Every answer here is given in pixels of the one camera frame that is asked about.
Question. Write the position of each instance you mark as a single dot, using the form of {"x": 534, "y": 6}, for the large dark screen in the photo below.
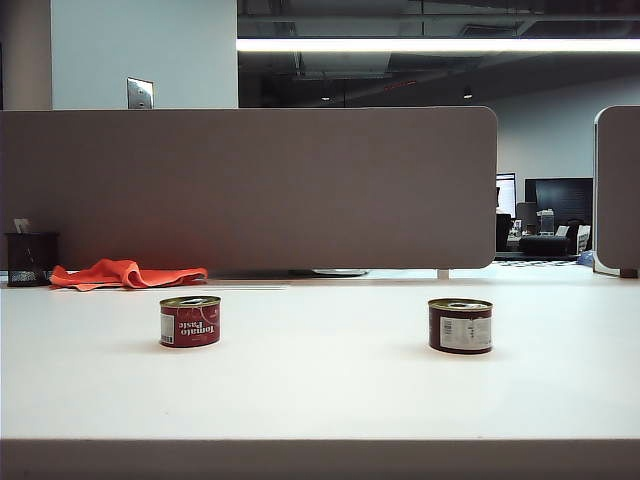
{"x": 562, "y": 199}

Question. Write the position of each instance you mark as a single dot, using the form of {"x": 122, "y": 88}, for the red can Tomato Paste print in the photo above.
{"x": 192, "y": 327}

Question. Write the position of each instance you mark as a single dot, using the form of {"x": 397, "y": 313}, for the blue crumpled bag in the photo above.
{"x": 586, "y": 258}

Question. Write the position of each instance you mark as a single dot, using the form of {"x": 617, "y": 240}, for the black mesh pen holder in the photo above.
{"x": 30, "y": 257}

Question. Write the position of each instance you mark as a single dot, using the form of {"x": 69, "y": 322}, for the wide brown desk divider panel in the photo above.
{"x": 250, "y": 185}

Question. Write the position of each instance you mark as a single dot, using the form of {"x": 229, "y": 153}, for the narrow brown desk divider panel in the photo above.
{"x": 619, "y": 190}

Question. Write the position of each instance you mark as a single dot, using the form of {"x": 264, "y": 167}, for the orange cloth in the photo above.
{"x": 125, "y": 274}

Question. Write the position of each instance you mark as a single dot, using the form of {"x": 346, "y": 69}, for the metal wall plate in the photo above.
{"x": 140, "y": 93}

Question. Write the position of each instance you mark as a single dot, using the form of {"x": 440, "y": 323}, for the long ceiling light strip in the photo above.
{"x": 435, "y": 45}

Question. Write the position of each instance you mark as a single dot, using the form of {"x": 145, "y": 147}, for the grey oval stand base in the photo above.
{"x": 340, "y": 272}

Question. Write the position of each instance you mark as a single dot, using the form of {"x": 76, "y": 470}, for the small lit computer monitor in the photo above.
{"x": 506, "y": 194}

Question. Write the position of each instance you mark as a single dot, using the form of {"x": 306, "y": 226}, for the red can white label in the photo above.
{"x": 457, "y": 330}

